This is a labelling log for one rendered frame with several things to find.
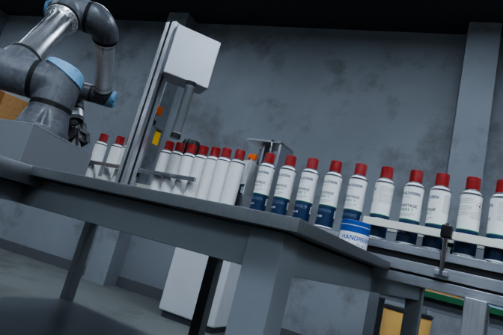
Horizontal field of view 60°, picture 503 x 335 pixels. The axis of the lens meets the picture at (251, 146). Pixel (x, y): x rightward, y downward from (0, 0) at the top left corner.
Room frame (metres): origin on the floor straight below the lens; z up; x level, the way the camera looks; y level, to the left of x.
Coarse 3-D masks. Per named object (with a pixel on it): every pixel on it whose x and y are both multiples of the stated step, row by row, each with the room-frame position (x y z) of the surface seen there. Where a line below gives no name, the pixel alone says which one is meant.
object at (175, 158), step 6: (180, 144) 1.56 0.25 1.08; (174, 150) 1.57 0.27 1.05; (180, 150) 1.56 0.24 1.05; (174, 156) 1.55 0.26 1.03; (180, 156) 1.56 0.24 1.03; (168, 162) 1.56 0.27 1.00; (174, 162) 1.55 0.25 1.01; (168, 168) 1.56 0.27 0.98; (174, 168) 1.55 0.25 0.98; (162, 180) 1.57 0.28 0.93; (168, 180) 1.55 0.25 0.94; (174, 180) 1.56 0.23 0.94; (162, 186) 1.56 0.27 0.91; (168, 186) 1.55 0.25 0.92
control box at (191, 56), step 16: (176, 32) 1.44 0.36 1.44; (192, 32) 1.46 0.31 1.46; (176, 48) 1.44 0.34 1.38; (192, 48) 1.46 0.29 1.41; (208, 48) 1.48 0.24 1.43; (176, 64) 1.45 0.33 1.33; (192, 64) 1.47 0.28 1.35; (208, 64) 1.49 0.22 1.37; (176, 80) 1.49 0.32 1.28; (192, 80) 1.48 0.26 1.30; (208, 80) 1.50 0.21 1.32
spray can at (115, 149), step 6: (120, 138) 1.74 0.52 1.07; (114, 144) 1.74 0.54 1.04; (120, 144) 1.75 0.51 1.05; (114, 150) 1.73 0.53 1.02; (120, 150) 1.74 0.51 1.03; (108, 156) 1.75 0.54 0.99; (114, 156) 1.73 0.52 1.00; (108, 162) 1.74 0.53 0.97; (114, 162) 1.74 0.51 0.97; (108, 168) 1.73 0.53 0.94; (114, 168) 1.74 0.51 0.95; (102, 174) 1.74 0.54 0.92; (108, 174) 1.73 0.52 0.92; (108, 180) 1.74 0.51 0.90
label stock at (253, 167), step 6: (246, 162) 1.47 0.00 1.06; (252, 162) 1.46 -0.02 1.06; (246, 168) 1.47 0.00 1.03; (252, 168) 1.48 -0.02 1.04; (246, 174) 1.46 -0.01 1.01; (252, 174) 1.49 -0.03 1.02; (246, 180) 1.45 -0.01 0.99; (252, 180) 1.51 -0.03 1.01; (240, 186) 1.47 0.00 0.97; (246, 186) 1.47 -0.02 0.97; (252, 186) 1.52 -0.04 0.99; (240, 192) 1.46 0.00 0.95; (246, 192) 1.48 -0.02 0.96
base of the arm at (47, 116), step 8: (32, 104) 1.20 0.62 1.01; (40, 104) 1.19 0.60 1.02; (48, 104) 1.19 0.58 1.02; (56, 104) 1.20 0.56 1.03; (24, 112) 1.19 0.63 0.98; (32, 112) 1.18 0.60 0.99; (40, 112) 1.18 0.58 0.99; (48, 112) 1.19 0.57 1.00; (56, 112) 1.21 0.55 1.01; (64, 112) 1.23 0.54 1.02; (16, 120) 1.18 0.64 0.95; (24, 120) 1.17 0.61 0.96; (32, 120) 1.17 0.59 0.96; (40, 120) 1.19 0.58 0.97; (48, 120) 1.19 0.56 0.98; (56, 120) 1.20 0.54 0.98; (64, 120) 1.23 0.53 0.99; (48, 128) 1.18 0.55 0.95; (56, 128) 1.20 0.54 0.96; (64, 128) 1.23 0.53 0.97; (64, 136) 1.23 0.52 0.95
